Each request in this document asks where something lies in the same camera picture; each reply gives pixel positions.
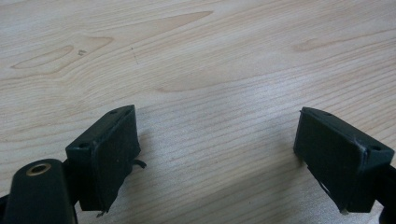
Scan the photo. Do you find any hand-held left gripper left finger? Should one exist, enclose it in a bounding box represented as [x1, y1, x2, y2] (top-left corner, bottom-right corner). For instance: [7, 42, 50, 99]
[64, 104, 148, 218]

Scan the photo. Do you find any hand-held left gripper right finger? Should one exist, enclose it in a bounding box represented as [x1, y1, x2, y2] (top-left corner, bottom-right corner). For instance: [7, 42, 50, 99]
[292, 106, 396, 216]

